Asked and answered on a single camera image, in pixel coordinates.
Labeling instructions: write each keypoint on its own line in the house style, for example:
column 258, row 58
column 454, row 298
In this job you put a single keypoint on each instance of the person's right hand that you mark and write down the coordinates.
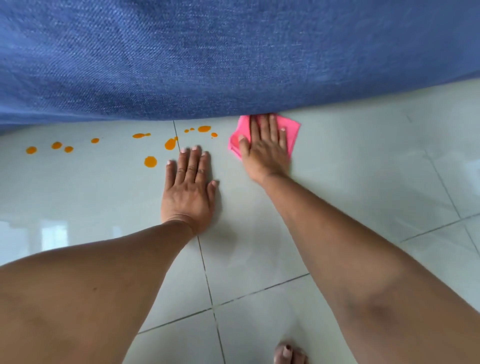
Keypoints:
column 267, row 159

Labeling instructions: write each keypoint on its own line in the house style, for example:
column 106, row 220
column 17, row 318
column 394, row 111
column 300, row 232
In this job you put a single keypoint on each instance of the person's left hand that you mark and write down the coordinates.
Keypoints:
column 187, row 202

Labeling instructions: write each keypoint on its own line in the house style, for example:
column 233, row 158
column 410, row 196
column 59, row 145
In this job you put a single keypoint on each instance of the person's right little finger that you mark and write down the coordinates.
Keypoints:
column 282, row 138

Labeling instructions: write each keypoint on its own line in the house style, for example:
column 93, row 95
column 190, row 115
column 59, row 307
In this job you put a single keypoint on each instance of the person's left thumb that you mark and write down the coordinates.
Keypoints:
column 213, row 194

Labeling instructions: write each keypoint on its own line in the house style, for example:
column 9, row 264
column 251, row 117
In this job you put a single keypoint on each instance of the person's left little finger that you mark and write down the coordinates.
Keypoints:
column 170, row 173

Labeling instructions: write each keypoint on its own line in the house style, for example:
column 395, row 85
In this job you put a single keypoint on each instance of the person's left middle finger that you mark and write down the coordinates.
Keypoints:
column 193, row 164

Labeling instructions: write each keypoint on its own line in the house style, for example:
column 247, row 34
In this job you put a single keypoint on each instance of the person's right middle finger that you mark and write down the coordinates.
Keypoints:
column 264, row 129

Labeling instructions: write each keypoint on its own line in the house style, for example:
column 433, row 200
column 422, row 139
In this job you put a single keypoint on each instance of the person's right thumb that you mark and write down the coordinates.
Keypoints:
column 244, row 148

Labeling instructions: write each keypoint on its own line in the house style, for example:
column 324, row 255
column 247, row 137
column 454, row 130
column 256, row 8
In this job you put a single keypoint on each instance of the pink cleaning cloth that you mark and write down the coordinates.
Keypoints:
column 292, row 131

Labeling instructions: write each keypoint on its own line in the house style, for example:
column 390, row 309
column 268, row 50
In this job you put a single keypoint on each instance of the person's left forearm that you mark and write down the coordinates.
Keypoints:
column 82, row 292

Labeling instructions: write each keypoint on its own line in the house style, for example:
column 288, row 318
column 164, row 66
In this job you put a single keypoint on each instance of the person's right forearm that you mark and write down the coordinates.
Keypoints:
column 360, row 273

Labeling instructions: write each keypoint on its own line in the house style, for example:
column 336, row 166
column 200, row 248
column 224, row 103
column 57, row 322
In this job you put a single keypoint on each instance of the orange liquid spill drops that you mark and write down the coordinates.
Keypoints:
column 150, row 161

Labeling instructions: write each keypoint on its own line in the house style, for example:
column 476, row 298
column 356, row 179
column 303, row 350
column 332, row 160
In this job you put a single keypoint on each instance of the blue fabric sofa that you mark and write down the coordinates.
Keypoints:
column 225, row 56

